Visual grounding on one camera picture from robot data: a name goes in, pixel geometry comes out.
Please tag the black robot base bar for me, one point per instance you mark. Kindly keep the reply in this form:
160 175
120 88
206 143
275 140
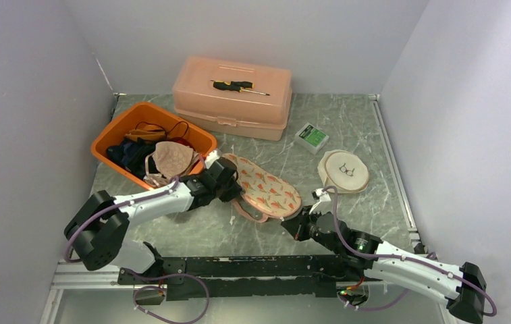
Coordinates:
184 278

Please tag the aluminium frame rail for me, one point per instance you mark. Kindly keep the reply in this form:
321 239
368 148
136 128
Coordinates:
74 276

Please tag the orange plastic basin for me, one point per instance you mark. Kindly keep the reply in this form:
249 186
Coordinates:
201 141

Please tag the dark blue cloth garment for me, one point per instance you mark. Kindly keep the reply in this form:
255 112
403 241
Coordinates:
118 154

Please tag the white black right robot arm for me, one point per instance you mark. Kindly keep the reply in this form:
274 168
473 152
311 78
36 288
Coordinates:
462 289

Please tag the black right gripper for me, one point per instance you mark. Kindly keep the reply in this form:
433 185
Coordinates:
296 225

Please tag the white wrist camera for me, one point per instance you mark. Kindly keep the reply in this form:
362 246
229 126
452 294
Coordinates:
323 202
212 157

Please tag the beige lace bra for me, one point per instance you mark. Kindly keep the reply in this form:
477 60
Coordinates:
168 161

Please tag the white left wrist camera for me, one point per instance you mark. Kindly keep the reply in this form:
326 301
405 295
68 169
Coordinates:
212 157

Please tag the black yellow screwdriver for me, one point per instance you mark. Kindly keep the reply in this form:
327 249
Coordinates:
236 86

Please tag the small green-labelled plastic box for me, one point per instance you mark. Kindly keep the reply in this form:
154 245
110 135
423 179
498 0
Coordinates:
311 138

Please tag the pink translucent toolbox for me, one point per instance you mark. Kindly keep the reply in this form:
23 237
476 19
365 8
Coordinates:
238 113

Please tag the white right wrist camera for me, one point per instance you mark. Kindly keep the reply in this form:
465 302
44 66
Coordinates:
323 202

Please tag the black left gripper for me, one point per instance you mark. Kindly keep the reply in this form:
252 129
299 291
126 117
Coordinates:
235 190

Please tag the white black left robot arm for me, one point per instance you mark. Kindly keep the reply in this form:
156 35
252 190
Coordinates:
96 236

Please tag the black cloth garment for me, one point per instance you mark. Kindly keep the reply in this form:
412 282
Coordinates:
134 157

